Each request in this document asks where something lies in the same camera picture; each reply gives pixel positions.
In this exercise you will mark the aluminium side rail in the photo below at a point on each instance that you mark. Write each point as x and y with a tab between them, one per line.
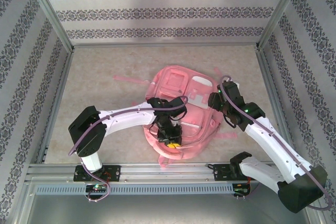
60	90
273	90

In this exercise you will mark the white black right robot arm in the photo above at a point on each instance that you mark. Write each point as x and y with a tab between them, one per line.
302	192

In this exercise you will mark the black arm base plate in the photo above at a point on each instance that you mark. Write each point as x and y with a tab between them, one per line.
219	172
114	172

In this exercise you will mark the aluminium frame post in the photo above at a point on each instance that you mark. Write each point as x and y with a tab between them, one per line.
47	9
281	9

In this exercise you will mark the small circuit board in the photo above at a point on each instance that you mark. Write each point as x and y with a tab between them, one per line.
95	188
240	192

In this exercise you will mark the aluminium front rail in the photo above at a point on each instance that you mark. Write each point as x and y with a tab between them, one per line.
162	172

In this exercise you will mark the aluminium back rail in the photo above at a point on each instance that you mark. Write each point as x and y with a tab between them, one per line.
118	45

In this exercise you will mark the grey metal panel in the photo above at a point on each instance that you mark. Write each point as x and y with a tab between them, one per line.
162	211

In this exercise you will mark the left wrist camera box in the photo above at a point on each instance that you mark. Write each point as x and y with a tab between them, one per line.
174	123

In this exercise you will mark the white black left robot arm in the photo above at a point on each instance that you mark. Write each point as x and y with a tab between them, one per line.
126	121

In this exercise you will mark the pink school backpack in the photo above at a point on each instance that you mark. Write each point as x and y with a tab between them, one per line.
199	134

